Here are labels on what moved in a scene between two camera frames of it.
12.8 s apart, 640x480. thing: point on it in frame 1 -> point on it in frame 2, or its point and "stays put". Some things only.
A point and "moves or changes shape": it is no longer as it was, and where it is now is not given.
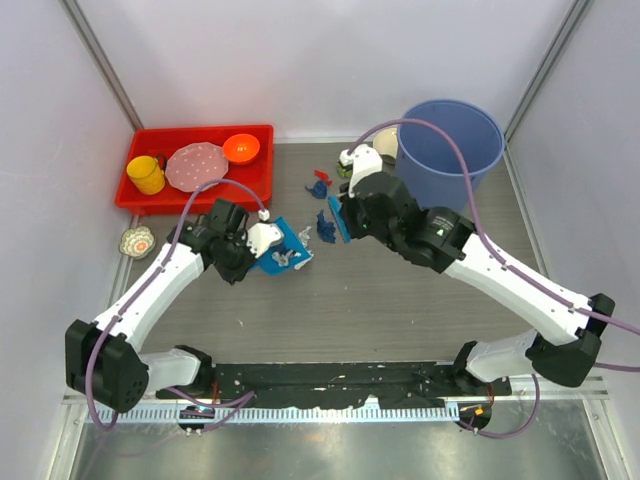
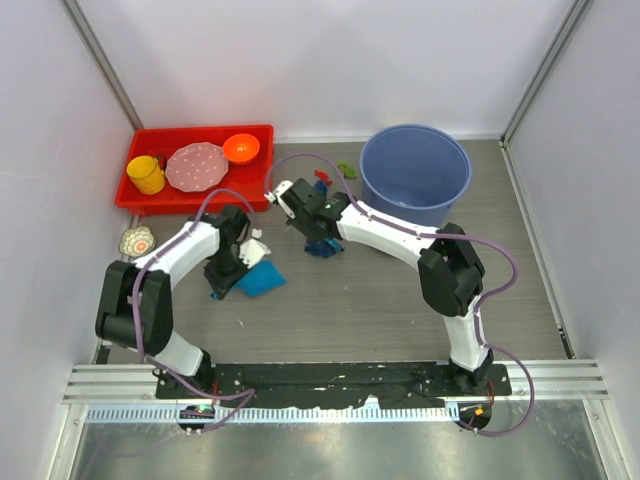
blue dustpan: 282,256 -> 259,279
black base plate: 340,385 stays put
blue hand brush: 335,202 moves or changes shape
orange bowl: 240,148 stays put
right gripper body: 359,225 -> 302,224
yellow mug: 147,174 stays put
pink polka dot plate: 196,164 stays put
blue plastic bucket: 429,163 moves or changes shape
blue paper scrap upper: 319,189 stays put
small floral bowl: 137,242 stays put
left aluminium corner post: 98,58 stays put
